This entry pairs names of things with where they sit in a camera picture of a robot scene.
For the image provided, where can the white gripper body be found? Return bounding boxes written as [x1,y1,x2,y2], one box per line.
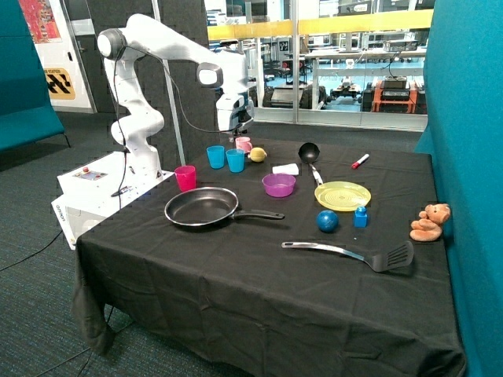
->
[216,93,255,132]

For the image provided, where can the black frying pan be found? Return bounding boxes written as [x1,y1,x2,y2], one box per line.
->
[164,187,285,228]

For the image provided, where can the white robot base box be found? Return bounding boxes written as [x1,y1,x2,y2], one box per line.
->
[52,152,173,250]

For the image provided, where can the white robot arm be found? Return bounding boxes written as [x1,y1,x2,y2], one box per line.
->
[97,14,255,179]

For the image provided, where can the pink mug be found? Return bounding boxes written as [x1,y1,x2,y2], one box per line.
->
[235,137,253,154]

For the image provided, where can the blue plastic cup right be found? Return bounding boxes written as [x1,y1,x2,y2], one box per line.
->
[226,148,245,173]

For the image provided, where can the blue plastic cup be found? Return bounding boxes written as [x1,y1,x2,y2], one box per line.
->
[206,145,226,170]
[226,148,245,173]

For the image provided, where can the blue plastic cup left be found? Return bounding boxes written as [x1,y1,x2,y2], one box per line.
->
[206,145,226,170]

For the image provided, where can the yellow lemon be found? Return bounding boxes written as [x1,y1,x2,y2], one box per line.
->
[248,147,267,163]

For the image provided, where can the magenta plastic cup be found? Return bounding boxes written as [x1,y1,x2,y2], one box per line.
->
[174,165,196,192]

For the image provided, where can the purple plastic bowl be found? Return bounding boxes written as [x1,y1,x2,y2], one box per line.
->
[262,174,296,198]

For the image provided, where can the black ladle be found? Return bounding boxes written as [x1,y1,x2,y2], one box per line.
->
[298,142,323,186]

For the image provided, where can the yellow plastic plate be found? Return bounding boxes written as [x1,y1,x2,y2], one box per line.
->
[314,181,372,212]

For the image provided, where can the red white marker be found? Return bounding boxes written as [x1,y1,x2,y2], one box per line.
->
[351,153,369,170]

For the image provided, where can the blue ball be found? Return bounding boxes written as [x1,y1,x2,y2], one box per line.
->
[316,210,339,232]

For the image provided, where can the blue toy block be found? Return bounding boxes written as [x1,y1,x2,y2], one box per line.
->
[353,206,368,228]

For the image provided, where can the black tablecloth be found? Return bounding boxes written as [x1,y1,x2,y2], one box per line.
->
[72,141,467,376]

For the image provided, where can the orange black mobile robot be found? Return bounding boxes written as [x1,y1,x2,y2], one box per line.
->
[361,76,428,115]

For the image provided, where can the yellow black sign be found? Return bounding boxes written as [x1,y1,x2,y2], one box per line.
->
[44,68,75,101]

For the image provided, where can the black slotted spatula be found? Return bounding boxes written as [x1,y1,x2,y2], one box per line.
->
[281,241,414,273]

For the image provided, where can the teal bench seat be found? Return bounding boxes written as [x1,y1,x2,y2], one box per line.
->
[1,0,65,151]

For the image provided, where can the brown teddy bear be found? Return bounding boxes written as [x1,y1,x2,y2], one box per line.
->
[409,203,451,242]

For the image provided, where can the red poster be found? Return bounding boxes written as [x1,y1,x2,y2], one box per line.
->
[18,0,62,44]

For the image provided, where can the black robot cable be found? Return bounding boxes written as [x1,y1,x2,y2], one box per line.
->
[102,46,237,197]

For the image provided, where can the teal partition wall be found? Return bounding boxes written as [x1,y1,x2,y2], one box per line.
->
[416,1,502,376]

